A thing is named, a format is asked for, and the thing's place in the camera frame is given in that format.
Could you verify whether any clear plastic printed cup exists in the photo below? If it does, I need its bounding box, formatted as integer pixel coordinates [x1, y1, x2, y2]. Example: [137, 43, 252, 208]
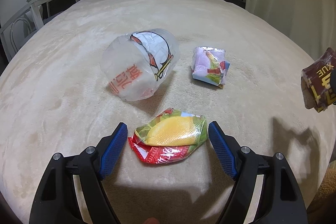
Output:
[100, 28, 180, 102]

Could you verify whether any purple colourful snack wrapper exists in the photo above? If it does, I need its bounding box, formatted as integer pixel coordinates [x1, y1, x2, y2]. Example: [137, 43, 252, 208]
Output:
[191, 46, 230, 88]

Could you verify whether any white wire chair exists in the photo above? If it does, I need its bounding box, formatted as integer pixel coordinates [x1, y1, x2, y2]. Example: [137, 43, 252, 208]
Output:
[9, 15, 33, 53]

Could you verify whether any yellow red snack wrapper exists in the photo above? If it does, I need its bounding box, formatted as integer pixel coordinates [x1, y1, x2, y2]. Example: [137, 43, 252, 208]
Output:
[127, 108, 208, 165]

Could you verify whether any brown chocolate snack wrapper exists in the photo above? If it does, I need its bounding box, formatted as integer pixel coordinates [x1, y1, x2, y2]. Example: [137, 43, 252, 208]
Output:
[301, 48, 335, 113]

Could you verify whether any white desk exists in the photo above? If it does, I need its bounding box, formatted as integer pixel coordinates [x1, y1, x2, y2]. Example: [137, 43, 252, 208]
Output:
[1, 0, 79, 62]

